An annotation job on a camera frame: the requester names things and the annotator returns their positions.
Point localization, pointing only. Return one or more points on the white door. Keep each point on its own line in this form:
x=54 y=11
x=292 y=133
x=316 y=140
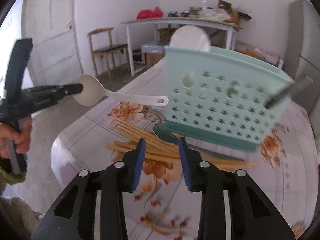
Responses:
x=54 y=58

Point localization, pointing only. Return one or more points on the white plastic soup spoon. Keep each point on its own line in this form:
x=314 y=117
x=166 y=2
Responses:
x=190 y=37

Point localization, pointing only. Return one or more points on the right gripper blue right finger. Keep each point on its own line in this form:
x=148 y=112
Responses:
x=186 y=163

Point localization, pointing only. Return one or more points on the white plastic ladle spoon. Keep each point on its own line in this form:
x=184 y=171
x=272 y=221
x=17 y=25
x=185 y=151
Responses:
x=93 y=91

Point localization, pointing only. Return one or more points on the red plastic bag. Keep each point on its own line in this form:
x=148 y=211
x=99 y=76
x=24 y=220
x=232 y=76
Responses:
x=147 y=13

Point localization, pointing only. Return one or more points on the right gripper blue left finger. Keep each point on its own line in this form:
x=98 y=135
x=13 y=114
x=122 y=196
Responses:
x=138 y=155

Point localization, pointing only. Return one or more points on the silver refrigerator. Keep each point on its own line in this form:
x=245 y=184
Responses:
x=302 y=52

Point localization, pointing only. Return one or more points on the mint green utensil caddy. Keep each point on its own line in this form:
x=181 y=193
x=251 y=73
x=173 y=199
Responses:
x=219 y=96

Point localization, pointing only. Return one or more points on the white plastic bag on table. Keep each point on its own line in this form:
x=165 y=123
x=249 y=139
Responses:
x=215 y=14

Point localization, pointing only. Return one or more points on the person left hand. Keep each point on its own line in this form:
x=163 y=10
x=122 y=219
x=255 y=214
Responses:
x=21 y=140

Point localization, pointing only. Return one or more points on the wooden chair dark seat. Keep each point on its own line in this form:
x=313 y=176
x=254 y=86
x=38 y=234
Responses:
x=106 y=51

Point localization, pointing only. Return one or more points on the white side table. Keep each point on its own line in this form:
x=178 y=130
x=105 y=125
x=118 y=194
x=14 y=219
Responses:
x=230 y=29

